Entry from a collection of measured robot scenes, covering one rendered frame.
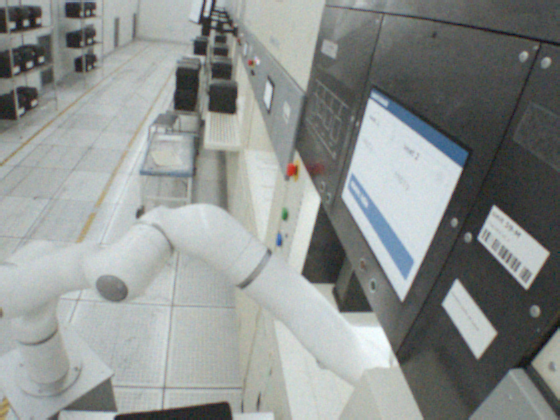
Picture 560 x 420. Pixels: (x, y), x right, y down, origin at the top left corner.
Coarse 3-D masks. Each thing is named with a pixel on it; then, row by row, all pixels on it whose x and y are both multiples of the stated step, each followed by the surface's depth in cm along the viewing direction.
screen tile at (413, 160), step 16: (416, 144) 46; (400, 160) 50; (416, 160) 46; (432, 160) 43; (416, 176) 46; (432, 176) 42; (448, 176) 39; (400, 192) 49; (432, 192) 42; (400, 208) 49; (416, 208) 45; (432, 208) 42; (400, 224) 49; (416, 224) 45; (416, 240) 45
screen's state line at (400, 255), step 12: (360, 192) 62; (360, 204) 62; (372, 204) 58; (372, 216) 57; (384, 228) 53; (384, 240) 53; (396, 240) 50; (396, 252) 49; (408, 252) 47; (396, 264) 49; (408, 264) 46
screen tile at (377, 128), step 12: (372, 120) 59; (384, 120) 55; (372, 132) 59; (384, 132) 55; (360, 144) 64; (384, 144) 55; (396, 144) 51; (360, 156) 63; (384, 156) 55; (360, 168) 63; (372, 168) 58; (384, 168) 54; (372, 180) 58; (384, 180) 54
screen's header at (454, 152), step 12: (372, 96) 60; (384, 96) 56; (384, 108) 55; (396, 108) 52; (408, 120) 48; (420, 120) 46; (420, 132) 45; (432, 132) 43; (432, 144) 43; (444, 144) 40; (456, 156) 38
